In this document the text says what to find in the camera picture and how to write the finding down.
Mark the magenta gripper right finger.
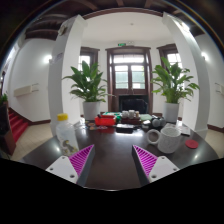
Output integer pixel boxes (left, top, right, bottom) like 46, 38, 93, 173
132, 145, 179, 186

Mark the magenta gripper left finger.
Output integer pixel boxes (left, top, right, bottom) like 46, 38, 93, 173
47, 144, 95, 186

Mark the white speckled mug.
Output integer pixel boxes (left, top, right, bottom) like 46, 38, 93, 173
147, 127, 181, 154

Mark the clear bottle yellow cap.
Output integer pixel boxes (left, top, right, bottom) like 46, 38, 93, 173
56, 113, 79, 156

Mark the red round coaster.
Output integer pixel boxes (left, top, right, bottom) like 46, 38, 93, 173
185, 139, 198, 149

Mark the black rectangular device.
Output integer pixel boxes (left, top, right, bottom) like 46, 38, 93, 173
116, 124, 134, 133

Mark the tea set tray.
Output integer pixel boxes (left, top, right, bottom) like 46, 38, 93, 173
121, 110, 141, 125

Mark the red plastic box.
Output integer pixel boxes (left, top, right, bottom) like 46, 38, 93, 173
95, 115, 116, 126

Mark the red carpet staircase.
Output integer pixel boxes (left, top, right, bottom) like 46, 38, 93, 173
9, 109, 29, 141

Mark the left green potted plant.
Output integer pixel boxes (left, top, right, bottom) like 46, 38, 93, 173
63, 61, 113, 121

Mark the green potted plant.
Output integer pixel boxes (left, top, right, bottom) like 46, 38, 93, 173
63, 61, 113, 121
151, 57, 199, 123

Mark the right green potted plant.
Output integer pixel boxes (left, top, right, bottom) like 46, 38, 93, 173
151, 57, 199, 123

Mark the brown wooden door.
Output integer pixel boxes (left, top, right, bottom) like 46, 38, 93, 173
106, 46, 153, 113

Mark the white wall air conditioner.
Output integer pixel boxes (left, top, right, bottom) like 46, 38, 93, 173
14, 83, 39, 97

